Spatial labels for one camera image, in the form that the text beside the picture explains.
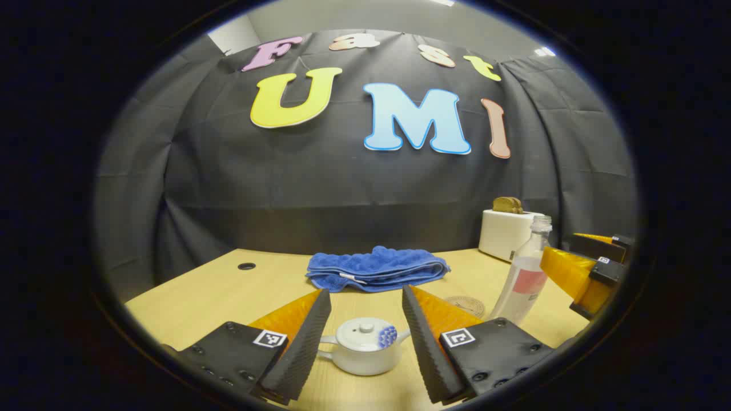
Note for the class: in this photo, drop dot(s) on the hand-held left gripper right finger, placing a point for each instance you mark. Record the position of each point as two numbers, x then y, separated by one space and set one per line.
425 342

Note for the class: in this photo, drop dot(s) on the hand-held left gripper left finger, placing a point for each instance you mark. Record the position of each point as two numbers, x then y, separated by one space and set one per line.
302 342

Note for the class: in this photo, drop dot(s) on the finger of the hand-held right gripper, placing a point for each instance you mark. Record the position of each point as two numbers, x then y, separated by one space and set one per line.
599 246
568 274

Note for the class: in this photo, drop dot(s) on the clear water bottle red label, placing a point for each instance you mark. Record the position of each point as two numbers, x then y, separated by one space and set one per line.
522 282

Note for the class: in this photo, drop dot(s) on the round woven coaster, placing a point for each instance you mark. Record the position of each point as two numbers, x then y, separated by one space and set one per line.
472 305

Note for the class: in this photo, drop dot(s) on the brown bread slice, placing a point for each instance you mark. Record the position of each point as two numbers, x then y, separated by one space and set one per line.
507 204

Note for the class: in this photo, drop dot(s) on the white ceramic teacup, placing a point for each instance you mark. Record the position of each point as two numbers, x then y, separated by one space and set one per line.
365 359

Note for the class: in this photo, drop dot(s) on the black backdrop cloth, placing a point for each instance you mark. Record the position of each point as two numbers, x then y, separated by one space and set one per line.
342 188

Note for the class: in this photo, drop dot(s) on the white toaster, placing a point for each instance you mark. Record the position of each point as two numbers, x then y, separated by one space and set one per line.
505 237

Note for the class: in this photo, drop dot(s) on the blue folded towel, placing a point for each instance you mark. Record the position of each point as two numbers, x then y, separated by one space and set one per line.
377 268

